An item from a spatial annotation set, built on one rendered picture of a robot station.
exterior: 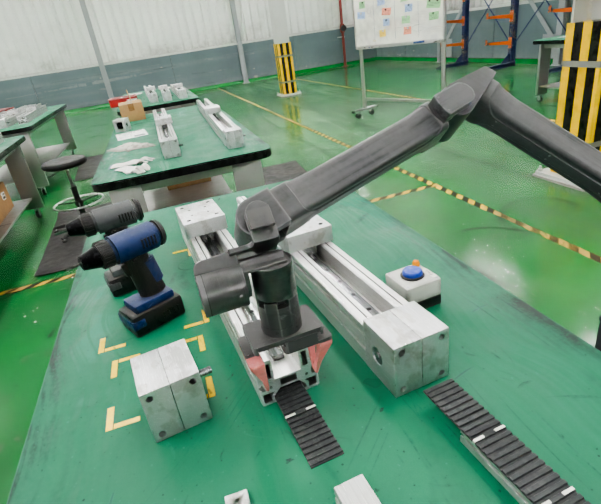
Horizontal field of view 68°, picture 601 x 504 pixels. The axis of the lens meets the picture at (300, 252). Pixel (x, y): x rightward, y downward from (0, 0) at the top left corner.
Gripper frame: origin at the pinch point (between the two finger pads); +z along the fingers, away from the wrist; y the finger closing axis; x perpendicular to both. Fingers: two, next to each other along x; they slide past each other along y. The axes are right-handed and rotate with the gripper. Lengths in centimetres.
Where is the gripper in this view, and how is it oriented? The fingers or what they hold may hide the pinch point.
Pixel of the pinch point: (290, 375)
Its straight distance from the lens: 69.7
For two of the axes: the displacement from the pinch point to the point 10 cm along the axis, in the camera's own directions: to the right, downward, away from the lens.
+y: -9.2, 2.7, -2.7
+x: 3.6, 3.7, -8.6
